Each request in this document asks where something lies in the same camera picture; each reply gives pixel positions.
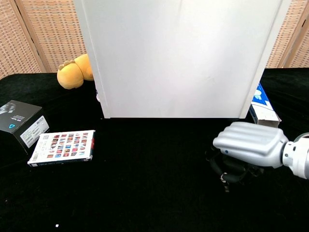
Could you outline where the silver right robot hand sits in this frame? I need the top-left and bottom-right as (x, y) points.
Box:
(205, 121), (289, 186)

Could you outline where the large white box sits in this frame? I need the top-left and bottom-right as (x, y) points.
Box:
(73, 0), (292, 119)

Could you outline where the blue and white carton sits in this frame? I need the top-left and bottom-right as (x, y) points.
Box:
(248, 82), (282, 129)

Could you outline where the black velvet tablecloth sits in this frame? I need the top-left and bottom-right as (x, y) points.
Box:
(0, 67), (309, 232)

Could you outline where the woven wicker folding screen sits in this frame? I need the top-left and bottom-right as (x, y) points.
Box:
(265, 0), (309, 70)
(0, 0), (88, 80)

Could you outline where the white box with colourful pictures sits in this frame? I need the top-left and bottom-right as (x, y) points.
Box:
(27, 130), (96, 167)

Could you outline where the yellow plush toy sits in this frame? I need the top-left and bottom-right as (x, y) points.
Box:
(56, 53), (95, 90)

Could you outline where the black product box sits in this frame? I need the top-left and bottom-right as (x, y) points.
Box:
(0, 100), (51, 155)

